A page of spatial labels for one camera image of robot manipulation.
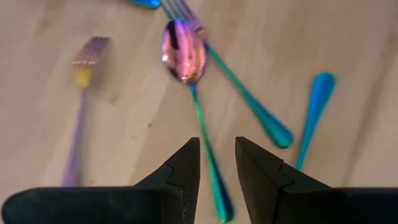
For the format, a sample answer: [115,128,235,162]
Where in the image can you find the iridescent rainbow fork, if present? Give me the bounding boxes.
[160,0,295,149]

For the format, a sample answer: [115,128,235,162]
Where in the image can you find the purple-handled iridescent fork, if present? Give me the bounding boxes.
[61,35,111,188]

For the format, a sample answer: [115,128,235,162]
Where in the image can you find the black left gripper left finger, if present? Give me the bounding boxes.
[1,137,201,224]

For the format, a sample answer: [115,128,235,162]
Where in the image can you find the pink-bowl iridescent spoon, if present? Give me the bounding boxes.
[160,17,236,223]

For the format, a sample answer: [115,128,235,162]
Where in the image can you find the teal-handled iridescent cutlery piece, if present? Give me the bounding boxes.
[294,72,338,172]

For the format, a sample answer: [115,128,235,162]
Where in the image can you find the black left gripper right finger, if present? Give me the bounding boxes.
[235,136,398,224]

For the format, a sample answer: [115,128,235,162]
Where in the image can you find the iridescent rainbow spoon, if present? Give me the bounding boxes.
[126,0,162,10]

